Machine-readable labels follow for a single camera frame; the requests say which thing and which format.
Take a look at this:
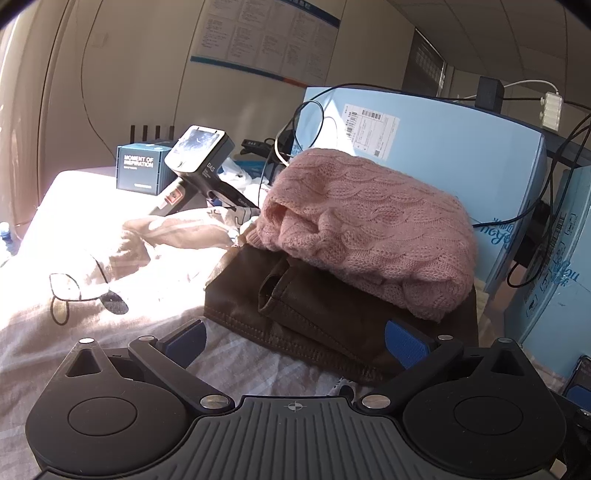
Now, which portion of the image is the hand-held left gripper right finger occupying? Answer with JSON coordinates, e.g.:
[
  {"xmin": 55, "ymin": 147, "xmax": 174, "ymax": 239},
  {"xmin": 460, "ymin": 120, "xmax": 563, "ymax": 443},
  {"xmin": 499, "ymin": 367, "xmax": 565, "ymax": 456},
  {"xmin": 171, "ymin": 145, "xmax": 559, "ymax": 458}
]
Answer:
[{"xmin": 359, "ymin": 318, "xmax": 550, "ymax": 411}]

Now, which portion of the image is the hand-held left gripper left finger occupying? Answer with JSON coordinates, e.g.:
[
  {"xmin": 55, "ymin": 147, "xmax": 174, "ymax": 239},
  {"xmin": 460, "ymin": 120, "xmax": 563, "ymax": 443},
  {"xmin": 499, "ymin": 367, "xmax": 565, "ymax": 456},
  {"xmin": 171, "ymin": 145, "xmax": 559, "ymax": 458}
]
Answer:
[{"xmin": 44, "ymin": 319, "xmax": 234, "ymax": 413}]

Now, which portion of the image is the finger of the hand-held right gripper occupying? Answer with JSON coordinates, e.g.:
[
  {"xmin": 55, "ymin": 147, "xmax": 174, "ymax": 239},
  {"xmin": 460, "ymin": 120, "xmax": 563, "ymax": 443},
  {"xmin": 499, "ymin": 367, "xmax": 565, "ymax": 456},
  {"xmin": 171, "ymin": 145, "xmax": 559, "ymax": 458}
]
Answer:
[{"xmin": 566, "ymin": 384, "xmax": 591, "ymax": 415}]

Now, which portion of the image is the pink knit sweater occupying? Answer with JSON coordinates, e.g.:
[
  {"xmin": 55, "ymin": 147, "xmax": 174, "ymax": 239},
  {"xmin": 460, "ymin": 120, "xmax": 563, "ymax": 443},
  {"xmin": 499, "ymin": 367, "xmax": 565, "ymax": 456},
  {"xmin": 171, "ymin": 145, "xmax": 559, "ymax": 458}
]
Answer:
[{"xmin": 245, "ymin": 148, "xmax": 479, "ymax": 322}]

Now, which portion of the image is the black smartphone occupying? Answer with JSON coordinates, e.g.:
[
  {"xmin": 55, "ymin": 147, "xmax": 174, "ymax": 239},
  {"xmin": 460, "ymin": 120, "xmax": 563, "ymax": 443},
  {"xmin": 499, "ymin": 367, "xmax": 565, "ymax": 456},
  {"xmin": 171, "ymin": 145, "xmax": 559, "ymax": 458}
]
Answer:
[{"xmin": 562, "ymin": 354, "xmax": 591, "ymax": 388}]

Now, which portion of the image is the cream ribbed cloth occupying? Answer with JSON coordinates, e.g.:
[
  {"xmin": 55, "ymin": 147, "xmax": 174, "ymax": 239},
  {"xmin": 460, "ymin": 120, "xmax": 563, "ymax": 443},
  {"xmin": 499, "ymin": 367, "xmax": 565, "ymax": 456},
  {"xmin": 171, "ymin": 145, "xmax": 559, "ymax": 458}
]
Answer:
[{"xmin": 475, "ymin": 281, "xmax": 491, "ymax": 325}]

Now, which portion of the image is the brown folded garment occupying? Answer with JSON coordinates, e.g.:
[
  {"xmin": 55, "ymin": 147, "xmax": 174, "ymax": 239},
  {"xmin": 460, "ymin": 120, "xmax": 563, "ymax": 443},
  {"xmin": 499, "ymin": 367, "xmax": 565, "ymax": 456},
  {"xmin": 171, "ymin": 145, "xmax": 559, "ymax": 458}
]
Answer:
[{"xmin": 204, "ymin": 244, "xmax": 479, "ymax": 387}]

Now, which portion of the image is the beige cloth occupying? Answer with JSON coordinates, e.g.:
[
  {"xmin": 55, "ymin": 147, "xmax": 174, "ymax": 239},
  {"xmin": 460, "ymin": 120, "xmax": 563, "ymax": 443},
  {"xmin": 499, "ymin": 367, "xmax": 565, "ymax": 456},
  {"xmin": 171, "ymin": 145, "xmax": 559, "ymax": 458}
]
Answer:
[{"xmin": 78, "ymin": 205, "xmax": 260, "ymax": 288}]

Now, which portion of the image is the hanging black adapter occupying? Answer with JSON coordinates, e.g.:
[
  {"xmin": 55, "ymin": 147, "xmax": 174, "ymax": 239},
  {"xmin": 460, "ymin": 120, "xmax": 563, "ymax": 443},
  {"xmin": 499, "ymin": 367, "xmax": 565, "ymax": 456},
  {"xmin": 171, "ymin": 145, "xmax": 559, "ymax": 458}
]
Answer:
[{"xmin": 514, "ymin": 202, "xmax": 551, "ymax": 269}]

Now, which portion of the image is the white plastic bag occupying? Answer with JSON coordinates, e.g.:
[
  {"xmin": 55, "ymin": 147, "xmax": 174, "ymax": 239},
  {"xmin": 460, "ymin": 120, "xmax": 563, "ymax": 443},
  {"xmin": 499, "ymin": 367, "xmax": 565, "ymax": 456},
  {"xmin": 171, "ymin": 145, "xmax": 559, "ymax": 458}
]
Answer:
[{"xmin": 219, "ymin": 164, "xmax": 265, "ymax": 195}]

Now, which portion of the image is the small dark blue box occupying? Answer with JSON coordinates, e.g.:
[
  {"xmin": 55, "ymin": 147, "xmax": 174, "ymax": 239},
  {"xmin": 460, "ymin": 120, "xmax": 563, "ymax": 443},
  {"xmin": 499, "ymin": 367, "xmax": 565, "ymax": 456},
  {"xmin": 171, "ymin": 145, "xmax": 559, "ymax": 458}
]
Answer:
[{"xmin": 115, "ymin": 142, "xmax": 176, "ymax": 195}]

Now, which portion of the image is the black handheld device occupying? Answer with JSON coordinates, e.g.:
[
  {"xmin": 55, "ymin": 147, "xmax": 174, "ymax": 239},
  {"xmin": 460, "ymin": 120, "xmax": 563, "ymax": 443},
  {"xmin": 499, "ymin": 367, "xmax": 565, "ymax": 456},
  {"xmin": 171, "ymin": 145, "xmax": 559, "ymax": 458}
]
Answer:
[{"xmin": 148, "ymin": 124, "xmax": 260, "ymax": 217}]

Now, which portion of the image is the blue cardboard box white label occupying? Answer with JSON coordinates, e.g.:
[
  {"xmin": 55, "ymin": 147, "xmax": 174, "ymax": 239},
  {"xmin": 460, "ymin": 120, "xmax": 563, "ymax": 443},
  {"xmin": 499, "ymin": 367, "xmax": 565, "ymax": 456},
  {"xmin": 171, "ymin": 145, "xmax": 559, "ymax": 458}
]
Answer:
[{"xmin": 291, "ymin": 86, "xmax": 548, "ymax": 297}]

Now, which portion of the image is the small black clip device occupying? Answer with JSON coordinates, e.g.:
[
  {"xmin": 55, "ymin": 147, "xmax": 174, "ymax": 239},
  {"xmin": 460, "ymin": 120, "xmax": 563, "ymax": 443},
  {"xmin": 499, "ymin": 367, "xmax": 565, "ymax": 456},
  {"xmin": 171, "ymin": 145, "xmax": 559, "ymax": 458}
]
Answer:
[{"xmin": 239, "ymin": 137, "xmax": 271, "ymax": 156}]

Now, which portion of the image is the black router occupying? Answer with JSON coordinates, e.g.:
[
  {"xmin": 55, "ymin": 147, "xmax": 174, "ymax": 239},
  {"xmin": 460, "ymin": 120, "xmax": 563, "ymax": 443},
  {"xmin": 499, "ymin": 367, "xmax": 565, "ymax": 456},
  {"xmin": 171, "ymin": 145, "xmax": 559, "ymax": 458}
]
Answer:
[{"xmin": 129, "ymin": 124, "xmax": 176, "ymax": 145}]

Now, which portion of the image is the black power adapter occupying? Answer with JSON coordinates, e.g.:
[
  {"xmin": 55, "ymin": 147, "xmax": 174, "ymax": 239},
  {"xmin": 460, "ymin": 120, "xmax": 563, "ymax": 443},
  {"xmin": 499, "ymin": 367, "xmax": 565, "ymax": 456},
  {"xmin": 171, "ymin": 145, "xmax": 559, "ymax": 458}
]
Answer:
[{"xmin": 475, "ymin": 76, "xmax": 505, "ymax": 112}]

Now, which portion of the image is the white air conditioner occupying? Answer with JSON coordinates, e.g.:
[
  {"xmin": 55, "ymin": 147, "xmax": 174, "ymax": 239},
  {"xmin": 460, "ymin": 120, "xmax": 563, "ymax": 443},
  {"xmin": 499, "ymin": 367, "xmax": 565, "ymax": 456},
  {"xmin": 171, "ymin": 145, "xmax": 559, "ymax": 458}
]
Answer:
[{"xmin": 0, "ymin": 28, "xmax": 49, "ymax": 227}]

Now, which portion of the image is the white power strip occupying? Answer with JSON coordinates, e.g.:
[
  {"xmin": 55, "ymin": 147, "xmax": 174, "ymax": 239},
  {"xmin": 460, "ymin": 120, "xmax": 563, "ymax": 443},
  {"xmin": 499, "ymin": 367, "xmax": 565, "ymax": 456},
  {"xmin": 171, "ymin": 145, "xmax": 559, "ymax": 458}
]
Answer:
[{"xmin": 539, "ymin": 91, "xmax": 564, "ymax": 131}]

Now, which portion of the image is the black cable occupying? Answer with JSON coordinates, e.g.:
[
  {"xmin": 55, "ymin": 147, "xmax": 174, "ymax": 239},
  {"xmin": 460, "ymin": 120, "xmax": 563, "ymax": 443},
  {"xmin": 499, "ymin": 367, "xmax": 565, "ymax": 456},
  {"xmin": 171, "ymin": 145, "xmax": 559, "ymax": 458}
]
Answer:
[
  {"xmin": 505, "ymin": 104, "xmax": 591, "ymax": 289},
  {"xmin": 265, "ymin": 83, "xmax": 399, "ymax": 186}
]

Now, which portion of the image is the dark wall board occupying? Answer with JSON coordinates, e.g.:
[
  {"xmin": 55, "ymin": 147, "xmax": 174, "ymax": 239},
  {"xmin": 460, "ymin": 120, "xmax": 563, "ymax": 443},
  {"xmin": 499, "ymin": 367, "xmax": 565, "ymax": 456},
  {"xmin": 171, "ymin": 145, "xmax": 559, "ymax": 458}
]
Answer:
[{"xmin": 405, "ymin": 28, "xmax": 447, "ymax": 98}]

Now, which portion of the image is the white cable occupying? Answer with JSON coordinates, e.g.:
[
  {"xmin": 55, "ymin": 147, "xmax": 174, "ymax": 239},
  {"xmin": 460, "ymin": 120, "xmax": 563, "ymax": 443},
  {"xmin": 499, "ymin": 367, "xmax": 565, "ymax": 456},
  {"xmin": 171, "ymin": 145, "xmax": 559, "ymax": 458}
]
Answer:
[{"xmin": 503, "ymin": 79, "xmax": 559, "ymax": 96}]

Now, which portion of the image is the wall poster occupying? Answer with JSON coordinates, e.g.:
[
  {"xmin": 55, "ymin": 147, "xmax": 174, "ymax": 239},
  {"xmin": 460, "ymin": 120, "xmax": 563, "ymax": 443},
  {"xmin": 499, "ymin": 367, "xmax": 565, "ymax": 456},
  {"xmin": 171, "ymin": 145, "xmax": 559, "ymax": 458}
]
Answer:
[{"xmin": 190, "ymin": 0, "xmax": 342, "ymax": 88}]

